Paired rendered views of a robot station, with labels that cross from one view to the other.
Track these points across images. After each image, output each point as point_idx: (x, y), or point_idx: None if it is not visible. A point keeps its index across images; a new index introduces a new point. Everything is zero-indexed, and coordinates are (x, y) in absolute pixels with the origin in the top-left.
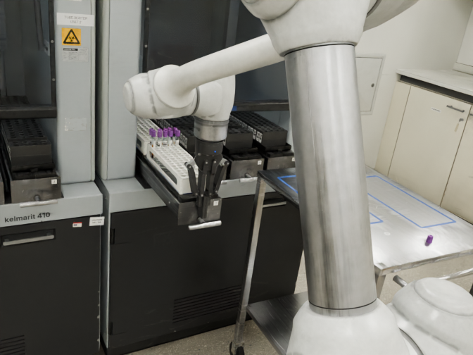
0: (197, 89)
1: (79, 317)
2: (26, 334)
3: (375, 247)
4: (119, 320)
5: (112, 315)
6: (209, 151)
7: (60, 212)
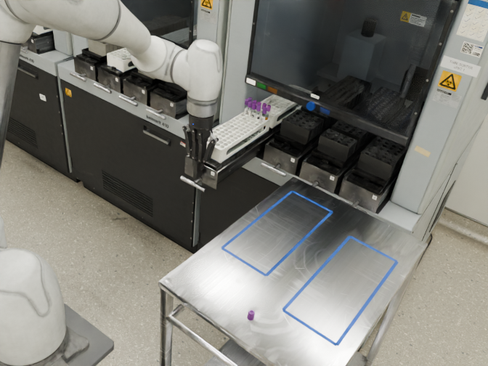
0: (172, 63)
1: (181, 212)
2: (153, 200)
3: (199, 274)
4: (204, 234)
5: (200, 228)
6: (189, 121)
7: (174, 128)
